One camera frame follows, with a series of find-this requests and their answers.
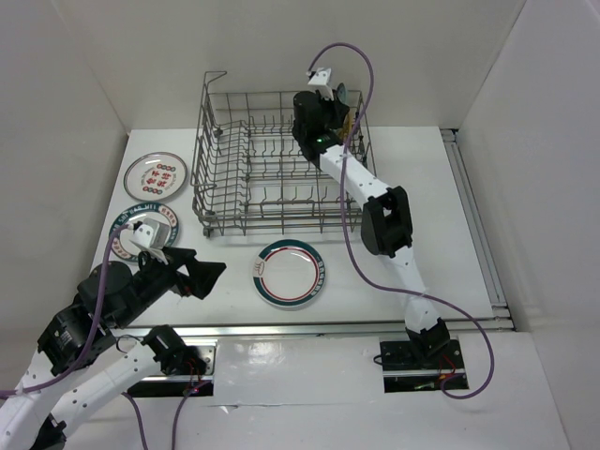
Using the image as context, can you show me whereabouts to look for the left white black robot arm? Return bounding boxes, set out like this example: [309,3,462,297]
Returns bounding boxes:
[1,247,226,449]

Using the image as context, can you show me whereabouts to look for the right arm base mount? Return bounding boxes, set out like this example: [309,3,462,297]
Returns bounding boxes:
[373,339,469,394]

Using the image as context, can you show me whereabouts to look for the aluminium front rail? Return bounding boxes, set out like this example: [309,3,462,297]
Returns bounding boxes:
[111,314,516,338]

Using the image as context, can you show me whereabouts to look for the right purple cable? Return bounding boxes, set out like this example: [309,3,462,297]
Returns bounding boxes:
[307,42,496,400]

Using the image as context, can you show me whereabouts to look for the yellow patterned small plate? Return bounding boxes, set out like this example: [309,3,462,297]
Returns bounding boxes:
[340,112,353,142]

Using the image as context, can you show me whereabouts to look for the grey wire dish rack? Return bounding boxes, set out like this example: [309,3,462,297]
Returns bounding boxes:
[189,71,361,238]

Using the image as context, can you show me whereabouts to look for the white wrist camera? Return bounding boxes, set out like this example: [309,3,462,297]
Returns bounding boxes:
[307,67,335,101]
[130,217,171,263]

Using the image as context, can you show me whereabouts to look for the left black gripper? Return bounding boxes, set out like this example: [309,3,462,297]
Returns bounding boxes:
[114,244,227,327]

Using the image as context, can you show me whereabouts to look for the white plate red characters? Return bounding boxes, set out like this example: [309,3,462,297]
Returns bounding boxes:
[123,152,188,202]

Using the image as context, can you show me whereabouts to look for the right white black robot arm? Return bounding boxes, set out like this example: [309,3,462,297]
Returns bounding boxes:
[292,91,450,368]

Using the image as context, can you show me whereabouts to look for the aluminium right side rail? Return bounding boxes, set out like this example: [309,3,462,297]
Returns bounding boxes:
[440,128,508,309]

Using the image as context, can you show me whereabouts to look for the green rim lettered plate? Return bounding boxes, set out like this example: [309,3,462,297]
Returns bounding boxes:
[109,202,180,263]

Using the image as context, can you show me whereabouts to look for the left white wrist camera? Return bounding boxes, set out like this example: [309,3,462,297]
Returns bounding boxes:
[130,217,171,263]

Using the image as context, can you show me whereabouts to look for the green red rimmed white plate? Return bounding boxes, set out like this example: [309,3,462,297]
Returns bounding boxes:
[251,239,326,310]

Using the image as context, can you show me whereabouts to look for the blue patterned small plate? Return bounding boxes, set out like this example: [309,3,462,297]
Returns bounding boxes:
[334,82,349,106]

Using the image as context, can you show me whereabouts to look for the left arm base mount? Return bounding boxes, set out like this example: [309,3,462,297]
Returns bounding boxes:
[127,339,217,398]

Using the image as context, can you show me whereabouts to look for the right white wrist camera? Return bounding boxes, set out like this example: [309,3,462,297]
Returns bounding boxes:
[307,67,335,101]

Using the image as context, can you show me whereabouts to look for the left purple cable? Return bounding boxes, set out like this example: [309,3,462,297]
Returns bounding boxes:
[0,223,142,399]

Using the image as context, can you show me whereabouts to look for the purple cable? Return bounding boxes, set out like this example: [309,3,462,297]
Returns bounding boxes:
[0,223,142,399]
[307,42,496,400]

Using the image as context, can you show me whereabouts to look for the aluminium rail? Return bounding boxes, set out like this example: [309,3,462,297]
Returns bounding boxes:
[440,128,508,309]
[111,314,516,338]

